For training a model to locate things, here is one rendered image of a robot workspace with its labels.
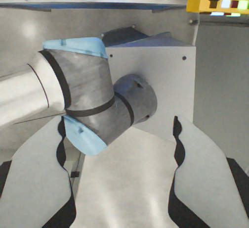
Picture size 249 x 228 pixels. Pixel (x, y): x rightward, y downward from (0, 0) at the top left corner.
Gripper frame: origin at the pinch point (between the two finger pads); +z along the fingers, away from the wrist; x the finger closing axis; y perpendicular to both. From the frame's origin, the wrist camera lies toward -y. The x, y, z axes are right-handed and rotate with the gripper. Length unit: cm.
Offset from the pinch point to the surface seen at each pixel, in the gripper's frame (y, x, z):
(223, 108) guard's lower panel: 44, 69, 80
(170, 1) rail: -13, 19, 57
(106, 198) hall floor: 230, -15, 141
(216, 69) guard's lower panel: 23, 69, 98
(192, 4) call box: -10.7, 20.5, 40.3
